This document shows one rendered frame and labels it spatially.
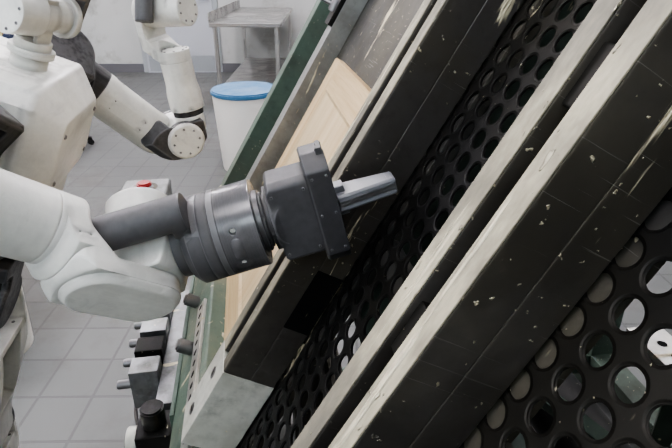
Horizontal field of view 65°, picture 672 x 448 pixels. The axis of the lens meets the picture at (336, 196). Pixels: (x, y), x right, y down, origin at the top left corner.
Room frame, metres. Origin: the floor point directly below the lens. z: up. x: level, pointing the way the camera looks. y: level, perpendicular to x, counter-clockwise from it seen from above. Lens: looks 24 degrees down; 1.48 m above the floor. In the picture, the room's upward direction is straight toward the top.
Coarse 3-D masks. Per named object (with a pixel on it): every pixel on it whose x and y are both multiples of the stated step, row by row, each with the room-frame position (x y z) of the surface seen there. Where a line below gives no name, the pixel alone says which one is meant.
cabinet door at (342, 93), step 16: (336, 64) 1.02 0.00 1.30; (336, 80) 0.95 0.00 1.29; (352, 80) 0.86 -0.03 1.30; (320, 96) 1.00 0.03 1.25; (336, 96) 0.90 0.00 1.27; (352, 96) 0.82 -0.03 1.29; (320, 112) 0.95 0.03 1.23; (336, 112) 0.86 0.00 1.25; (352, 112) 0.77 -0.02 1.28; (304, 128) 0.98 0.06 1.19; (320, 128) 0.89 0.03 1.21; (336, 128) 0.81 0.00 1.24; (288, 144) 1.03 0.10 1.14; (304, 144) 0.93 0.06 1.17; (336, 144) 0.77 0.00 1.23; (288, 160) 0.97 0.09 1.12; (256, 272) 0.77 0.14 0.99; (240, 288) 0.80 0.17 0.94; (240, 304) 0.75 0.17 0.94; (224, 336) 0.72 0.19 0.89
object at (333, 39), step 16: (352, 0) 1.13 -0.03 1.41; (352, 16) 1.13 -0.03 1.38; (336, 32) 1.13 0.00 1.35; (320, 48) 1.12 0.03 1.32; (336, 48) 1.13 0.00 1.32; (320, 64) 1.12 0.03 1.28; (304, 80) 1.12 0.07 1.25; (320, 80) 1.12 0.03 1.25; (304, 96) 1.12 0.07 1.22; (288, 112) 1.11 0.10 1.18; (304, 112) 1.12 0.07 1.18; (272, 128) 1.15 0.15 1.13; (288, 128) 1.11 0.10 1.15; (272, 144) 1.11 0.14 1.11; (256, 160) 1.13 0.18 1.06; (272, 160) 1.11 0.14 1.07; (256, 176) 1.10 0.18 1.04
